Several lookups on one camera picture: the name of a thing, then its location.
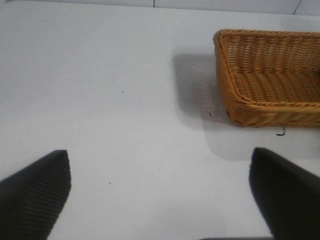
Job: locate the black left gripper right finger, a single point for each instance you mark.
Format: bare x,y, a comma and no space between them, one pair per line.
290,195

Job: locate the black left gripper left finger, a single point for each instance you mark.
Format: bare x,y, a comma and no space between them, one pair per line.
32,195

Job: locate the small black curved scrap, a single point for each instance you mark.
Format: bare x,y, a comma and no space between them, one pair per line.
282,134

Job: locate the brown woven wicker basket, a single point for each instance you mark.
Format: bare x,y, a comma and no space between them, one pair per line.
270,75

